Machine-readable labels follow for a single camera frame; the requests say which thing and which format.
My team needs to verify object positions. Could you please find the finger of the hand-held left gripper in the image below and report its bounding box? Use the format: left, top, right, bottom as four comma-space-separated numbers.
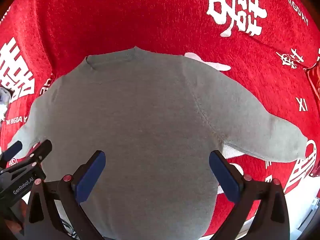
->
0, 139, 53, 178
0, 141, 23, 168

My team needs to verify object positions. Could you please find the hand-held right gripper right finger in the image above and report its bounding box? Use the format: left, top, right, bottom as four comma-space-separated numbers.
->
209, 150, 290, 240

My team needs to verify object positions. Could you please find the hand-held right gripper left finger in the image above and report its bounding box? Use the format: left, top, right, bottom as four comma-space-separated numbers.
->
24, 150, 107, 240

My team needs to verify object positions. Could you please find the grey knit sweater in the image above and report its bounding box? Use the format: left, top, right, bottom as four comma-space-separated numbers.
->
7, 46, 308, 240

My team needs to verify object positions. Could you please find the white printed cloth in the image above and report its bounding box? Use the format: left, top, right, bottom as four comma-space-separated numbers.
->
0, 87, 12, 123

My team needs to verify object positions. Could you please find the red gold patterned cloth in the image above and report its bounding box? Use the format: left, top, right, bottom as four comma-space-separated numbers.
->
306, 65, 320, 100

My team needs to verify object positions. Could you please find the red printed blanket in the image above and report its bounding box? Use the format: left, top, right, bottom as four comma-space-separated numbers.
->
0, 0, 320, 235

